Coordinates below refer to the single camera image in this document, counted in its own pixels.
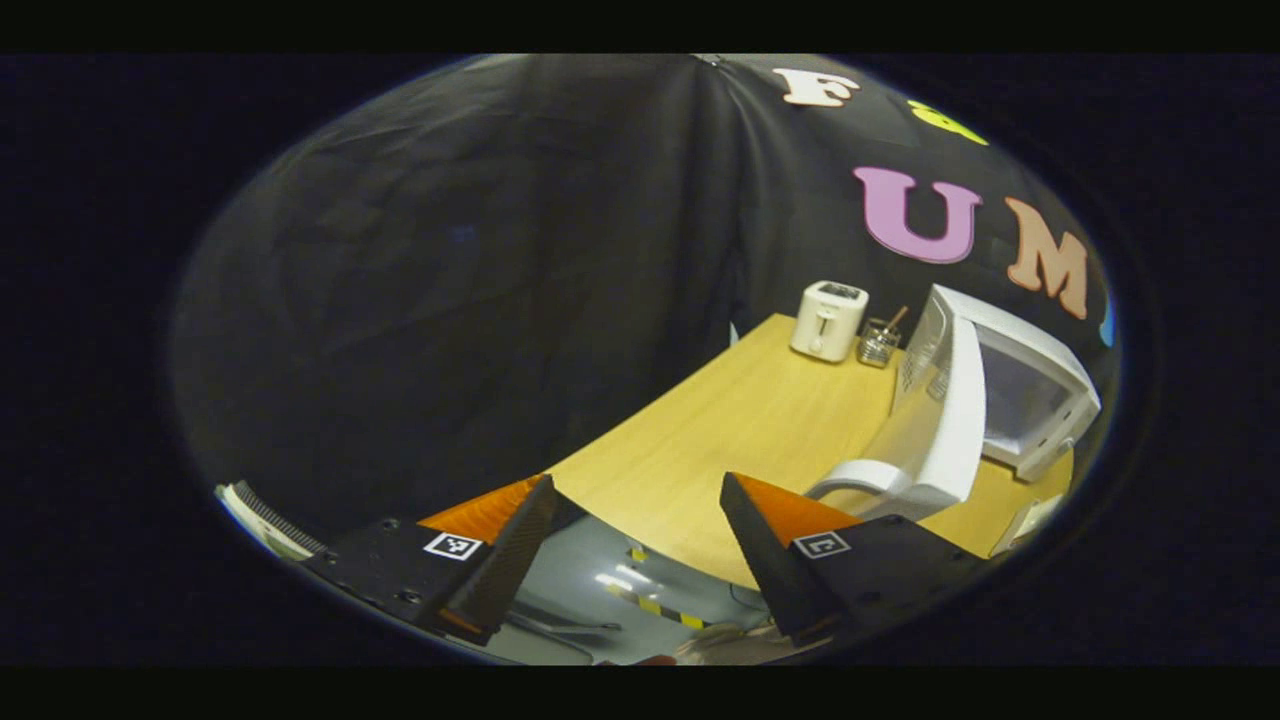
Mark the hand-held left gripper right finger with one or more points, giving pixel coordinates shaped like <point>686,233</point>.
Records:
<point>765,560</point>

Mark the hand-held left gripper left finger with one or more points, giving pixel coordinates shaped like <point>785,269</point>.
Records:
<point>510,560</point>

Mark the white microwave oven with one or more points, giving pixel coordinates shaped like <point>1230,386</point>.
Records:
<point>950,430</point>

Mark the glass jar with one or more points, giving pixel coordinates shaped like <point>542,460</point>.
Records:
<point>877,348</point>

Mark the white toaster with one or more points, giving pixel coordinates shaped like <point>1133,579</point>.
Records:
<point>825,325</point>

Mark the white ribbed object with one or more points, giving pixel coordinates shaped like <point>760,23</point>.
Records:
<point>262,522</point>

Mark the black backdrop cloth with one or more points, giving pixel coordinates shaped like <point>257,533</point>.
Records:
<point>450,300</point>

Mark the brown wooden stick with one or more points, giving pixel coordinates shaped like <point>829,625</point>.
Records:
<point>897,318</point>

